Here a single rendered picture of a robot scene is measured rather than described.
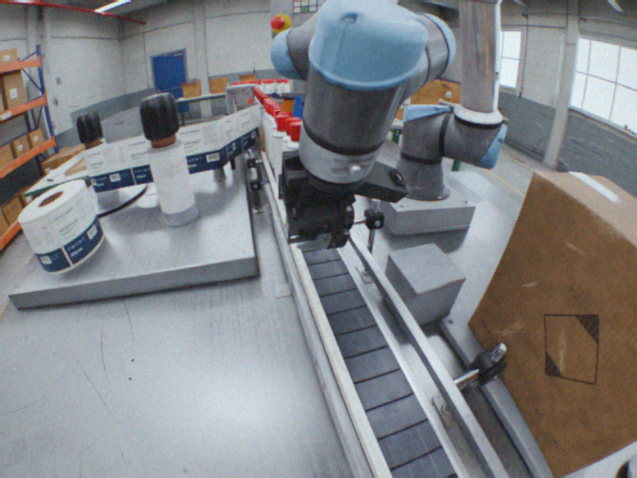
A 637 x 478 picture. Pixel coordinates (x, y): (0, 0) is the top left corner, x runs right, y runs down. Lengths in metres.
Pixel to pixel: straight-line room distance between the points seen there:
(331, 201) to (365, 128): 0.14
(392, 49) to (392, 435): 0.34
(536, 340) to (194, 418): 0.45
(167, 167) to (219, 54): 7.91
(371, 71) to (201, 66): 8.36
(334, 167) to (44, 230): 0.61
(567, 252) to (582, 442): 0.23
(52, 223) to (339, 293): 0.60
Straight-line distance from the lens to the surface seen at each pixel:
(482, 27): 0.60
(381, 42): 0.17
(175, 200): 0.64
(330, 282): 0.45
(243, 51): 8.38
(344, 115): 0.20
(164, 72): 8.84
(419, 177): 0.71
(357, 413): 0.30
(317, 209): 0.31
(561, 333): 0.36
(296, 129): 0.55
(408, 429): 0.34
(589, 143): 6.02
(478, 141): 0.65
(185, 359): 0.46
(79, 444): 0.50
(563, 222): 0.33
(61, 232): 0.68
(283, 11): 0.80
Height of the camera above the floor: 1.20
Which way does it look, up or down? 35 degrees down
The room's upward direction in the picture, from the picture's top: straight up
